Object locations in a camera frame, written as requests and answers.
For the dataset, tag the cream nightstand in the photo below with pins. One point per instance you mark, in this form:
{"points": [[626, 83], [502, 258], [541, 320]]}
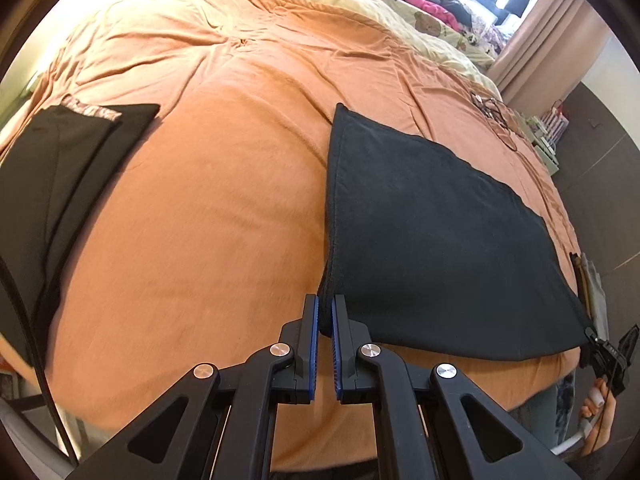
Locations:
{"points": [[547, 160]]}

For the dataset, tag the striped paper bag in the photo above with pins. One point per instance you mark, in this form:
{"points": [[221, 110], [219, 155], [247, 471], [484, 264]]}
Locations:
{"points": [[556, 122]]}

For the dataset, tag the grey shaggy rug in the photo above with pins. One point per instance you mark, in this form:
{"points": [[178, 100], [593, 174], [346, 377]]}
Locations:
{"points": [[565, 405]]}

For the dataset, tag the pink cloth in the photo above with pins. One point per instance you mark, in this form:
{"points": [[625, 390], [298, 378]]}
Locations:
{"points": [[430, 7]]}

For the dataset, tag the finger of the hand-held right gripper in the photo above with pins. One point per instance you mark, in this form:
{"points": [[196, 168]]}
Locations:
{"points": [[597, 347]]}

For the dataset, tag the cream duvet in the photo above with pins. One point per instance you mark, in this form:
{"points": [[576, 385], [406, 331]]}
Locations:
{"points": [[350, 0]]}

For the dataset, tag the orange blanket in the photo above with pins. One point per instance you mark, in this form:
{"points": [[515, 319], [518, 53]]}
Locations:
{"points": [[200, 210]]}

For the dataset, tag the floral clothes pile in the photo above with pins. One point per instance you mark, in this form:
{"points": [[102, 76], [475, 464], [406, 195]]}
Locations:
{"points": [[480, 25]]}

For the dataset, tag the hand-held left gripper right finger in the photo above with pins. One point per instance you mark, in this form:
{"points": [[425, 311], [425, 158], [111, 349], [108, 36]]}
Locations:
{"points": [[336, 345]]}

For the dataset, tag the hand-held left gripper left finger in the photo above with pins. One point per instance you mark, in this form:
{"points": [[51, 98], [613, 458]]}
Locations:
{"points": [[312, 345]]}

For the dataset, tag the folded grey garment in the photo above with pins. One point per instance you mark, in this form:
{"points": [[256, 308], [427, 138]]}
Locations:
{"points": [[597, 295]]}

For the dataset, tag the folded tan garment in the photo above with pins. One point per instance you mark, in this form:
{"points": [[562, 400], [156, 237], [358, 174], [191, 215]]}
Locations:
{"points": [[582, 275]]}

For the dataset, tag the person's right hand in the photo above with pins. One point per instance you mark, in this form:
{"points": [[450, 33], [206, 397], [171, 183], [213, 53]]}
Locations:
{"points": [[597, 405]]}

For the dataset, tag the pink curtain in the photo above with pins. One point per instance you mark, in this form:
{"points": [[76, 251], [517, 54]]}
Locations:
{"points": [[550, 50]]}

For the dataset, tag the bear print bedding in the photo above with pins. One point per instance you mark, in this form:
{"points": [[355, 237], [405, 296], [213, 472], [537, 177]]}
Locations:
{"points": [[450, 40]]}

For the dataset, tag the folded black clothing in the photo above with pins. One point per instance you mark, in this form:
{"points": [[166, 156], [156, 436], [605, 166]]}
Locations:
{"points": [[60, 170]]}

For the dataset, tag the black bear print T-shirt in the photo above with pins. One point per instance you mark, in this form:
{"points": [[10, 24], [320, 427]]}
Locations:
{"points": [[425, 235]]}

